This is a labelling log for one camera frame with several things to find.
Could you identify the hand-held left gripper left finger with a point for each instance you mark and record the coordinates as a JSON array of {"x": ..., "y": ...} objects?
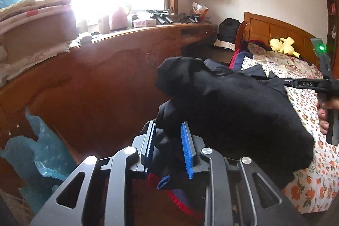
[{"x": 149, "y": 146}]

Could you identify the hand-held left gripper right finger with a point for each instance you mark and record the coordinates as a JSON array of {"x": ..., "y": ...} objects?
[{"x": 186, "y": 151}]

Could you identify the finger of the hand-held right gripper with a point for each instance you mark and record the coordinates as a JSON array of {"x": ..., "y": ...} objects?
[{"x": 286, "y": 82}]

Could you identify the black double-breasted coat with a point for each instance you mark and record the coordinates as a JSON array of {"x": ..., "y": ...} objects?
[{"x": 238, "y": 109}]

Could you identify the person's right hand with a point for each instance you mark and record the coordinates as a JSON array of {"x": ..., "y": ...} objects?
[{"x": 321, "y": 117}]

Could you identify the floral quilt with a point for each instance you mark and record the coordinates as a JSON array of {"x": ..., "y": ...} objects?
[{"x": 291, "y": 64}]

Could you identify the yellow plush toy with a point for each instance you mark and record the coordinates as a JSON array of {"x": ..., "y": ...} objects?
[{"x": 282, "y": 46}]

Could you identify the wooden bed headboard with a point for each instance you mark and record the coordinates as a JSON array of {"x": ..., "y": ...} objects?
[{"x": 264, "y": 27}]

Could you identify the cream cloth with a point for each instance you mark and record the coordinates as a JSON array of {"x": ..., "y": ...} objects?
[{"x": 223, "y": 44}]

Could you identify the black backpack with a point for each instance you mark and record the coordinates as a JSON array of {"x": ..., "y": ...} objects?
[{"x": 229, "y": 30}]

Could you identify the orange fruit print bed sheet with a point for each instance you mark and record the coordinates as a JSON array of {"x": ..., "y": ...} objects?
[{"x": 317, "y": 189}]

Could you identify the red and white paper bag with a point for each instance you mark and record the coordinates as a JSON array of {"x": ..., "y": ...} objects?
[{"x": 200, "y": 11}]

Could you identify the spare black gripper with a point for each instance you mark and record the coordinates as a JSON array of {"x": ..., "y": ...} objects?
[
  {"x": 190, "y": 19},
  {"x": 159, "y": 16}
]

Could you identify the blue plastic bag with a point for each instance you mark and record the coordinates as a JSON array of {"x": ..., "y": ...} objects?
[{"x": 34, "y": 154}]

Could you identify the white tissue box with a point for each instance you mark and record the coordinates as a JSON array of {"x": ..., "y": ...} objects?
[{"x": 144, "y": 23}]

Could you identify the white round object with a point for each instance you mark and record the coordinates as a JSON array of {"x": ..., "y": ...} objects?
[{"x": 85, "y": 37}]

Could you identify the white cup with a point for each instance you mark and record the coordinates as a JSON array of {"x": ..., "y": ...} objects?
[{"x": 103, "y": 24}]

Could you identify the pink kettle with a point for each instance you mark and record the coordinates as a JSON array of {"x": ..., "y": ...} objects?
[{"x": 119, "y": 18}]

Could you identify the stack of folded bedding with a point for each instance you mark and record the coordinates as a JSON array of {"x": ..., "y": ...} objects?
[{"x": 34, "y": 27}]

